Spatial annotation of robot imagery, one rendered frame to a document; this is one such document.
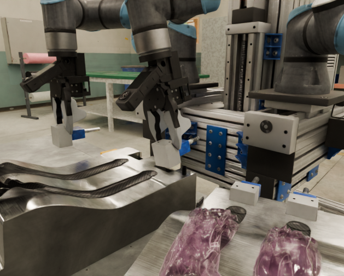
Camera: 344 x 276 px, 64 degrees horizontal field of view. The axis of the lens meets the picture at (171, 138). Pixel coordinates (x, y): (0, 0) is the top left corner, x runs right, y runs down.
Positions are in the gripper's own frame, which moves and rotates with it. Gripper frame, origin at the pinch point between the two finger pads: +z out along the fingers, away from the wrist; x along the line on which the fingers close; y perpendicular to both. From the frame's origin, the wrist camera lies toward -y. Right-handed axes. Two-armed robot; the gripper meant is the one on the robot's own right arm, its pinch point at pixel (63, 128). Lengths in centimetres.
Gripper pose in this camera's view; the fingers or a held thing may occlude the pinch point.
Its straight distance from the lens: 80.7
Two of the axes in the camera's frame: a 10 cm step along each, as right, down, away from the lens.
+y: 7.3, -1.9, 6.6
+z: 0.0, 9.6, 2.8
